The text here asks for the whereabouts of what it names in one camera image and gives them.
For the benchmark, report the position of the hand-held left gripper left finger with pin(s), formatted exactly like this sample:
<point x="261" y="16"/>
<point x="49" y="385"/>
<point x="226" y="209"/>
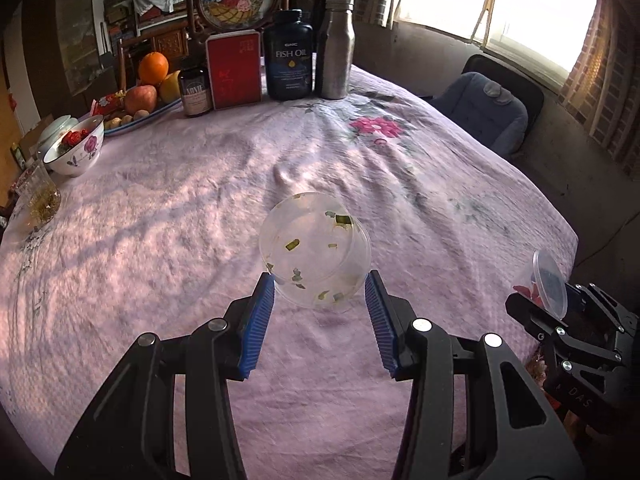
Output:
<point x="257" y="325"/>

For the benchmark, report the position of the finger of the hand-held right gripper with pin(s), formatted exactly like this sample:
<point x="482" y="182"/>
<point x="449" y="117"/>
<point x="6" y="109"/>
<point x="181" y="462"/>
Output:
<point x="525" y="310"/>
<point x="600" y="305"/>

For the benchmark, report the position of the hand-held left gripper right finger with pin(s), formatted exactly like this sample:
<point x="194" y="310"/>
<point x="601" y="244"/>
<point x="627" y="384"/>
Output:
<point x="381" y="325"/>

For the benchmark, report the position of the small clear plastic cup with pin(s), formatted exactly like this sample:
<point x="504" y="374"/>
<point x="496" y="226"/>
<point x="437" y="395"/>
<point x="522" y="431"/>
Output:
<point x="547" y="272"/>

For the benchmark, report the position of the pink floral tablecloth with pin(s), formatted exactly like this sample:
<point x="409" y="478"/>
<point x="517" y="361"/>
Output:
<point x="200" y="185"/>

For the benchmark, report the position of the blue chair cushion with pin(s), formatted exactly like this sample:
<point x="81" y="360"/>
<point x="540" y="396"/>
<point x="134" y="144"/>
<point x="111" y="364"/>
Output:
<point x="480" y="110"/>

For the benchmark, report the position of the blue fruit plate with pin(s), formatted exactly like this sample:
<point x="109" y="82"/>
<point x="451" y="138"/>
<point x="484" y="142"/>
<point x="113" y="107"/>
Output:
<point x="160" y="112"/>

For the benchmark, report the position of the small brown fruit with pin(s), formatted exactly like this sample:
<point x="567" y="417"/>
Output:
<point x="142" y="114"/>
<point x="112" y="123"/>
<point x="127" y="119"/>

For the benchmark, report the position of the dark brown supplement jar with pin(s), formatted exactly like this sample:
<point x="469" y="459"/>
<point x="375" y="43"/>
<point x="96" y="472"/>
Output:
<point x="195" y="92"/>

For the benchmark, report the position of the white floral porcelain bowl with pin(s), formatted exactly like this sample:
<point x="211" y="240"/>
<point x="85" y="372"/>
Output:
<point x="77" y="157"/>

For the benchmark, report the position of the glass cup with tea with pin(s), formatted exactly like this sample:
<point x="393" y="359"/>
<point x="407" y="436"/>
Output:
<point x="42" y="200"/>

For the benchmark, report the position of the yellow apple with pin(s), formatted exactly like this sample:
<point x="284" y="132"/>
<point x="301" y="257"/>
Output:
<point x="171" y="87"/>

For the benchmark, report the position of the red apple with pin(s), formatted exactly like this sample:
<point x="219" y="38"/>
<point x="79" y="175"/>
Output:
<point x="141" y="100"/>

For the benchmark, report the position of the red rectangular tin box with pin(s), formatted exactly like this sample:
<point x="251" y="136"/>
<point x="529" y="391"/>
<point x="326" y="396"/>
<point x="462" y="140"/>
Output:
<point x="234" y="72"/>

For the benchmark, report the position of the red strawberry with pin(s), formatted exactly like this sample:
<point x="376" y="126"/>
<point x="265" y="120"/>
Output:
<point x="70" y="139"/>
<point x="82" y="135"/>

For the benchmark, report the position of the red snack packet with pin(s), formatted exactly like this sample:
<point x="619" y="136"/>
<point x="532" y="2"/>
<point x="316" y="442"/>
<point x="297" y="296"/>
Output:
<point x="107" y="105"/>

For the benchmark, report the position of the dark blue supplement bottle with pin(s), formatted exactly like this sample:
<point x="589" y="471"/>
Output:
<point x="289" y="60"/>

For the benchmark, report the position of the orange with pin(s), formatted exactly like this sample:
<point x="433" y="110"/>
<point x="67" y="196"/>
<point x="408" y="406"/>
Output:
<point x="153" y="67"/>

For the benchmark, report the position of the stainless steel bottle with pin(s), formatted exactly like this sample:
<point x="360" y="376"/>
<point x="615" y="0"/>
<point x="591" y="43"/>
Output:
<point x="334" y="50"/>

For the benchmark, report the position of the pale lidded porcelain pot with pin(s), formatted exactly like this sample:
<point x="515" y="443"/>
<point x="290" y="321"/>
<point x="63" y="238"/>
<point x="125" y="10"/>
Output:
<point x="56" y="127"/>

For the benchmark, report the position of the carved wooden chair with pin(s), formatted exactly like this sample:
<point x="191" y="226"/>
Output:
<point x="167" y="45"/>

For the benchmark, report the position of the small green bottle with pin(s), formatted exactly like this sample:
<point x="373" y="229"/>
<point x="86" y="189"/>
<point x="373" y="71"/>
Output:
<point x="17" y="154"/>

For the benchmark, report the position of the brown cardboard box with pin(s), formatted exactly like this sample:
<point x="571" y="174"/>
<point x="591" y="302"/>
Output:
<point x="31" y="135"/>

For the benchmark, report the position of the window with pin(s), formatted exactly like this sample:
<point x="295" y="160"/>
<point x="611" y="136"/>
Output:
<point x="500" y="5"/>

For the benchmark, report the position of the cluttered storage shelf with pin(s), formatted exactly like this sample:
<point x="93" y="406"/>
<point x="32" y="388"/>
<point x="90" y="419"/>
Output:
<point x="120" y="12"/>

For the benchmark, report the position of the glass door wooden cabinet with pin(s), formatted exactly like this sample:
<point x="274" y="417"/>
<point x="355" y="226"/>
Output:
<point x="65" y="35"/>

